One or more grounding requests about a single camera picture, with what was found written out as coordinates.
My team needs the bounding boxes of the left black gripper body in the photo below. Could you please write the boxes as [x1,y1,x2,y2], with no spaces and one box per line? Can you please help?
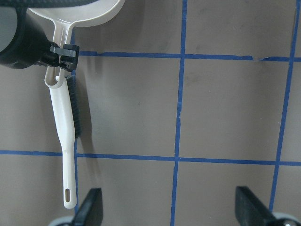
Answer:
[35,41,59,67]

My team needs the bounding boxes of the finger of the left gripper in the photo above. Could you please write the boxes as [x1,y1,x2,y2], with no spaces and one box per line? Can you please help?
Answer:
[50,44,79,71]

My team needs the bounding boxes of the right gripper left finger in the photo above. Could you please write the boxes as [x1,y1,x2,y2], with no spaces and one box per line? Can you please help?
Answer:
[71,188,103,226]

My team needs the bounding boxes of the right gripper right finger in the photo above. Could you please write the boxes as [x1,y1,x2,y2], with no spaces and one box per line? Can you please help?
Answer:
[235,186,282,226]

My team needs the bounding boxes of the beige plastic dustpan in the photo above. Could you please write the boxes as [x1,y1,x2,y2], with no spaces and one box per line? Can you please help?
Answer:
[25,0,127,89]

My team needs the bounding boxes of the beige hand brush black bristles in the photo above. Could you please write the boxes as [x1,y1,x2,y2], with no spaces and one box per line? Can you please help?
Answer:
[49,75,81,209]

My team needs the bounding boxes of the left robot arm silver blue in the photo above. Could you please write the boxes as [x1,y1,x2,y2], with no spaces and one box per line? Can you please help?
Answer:
[0,0,84,72]

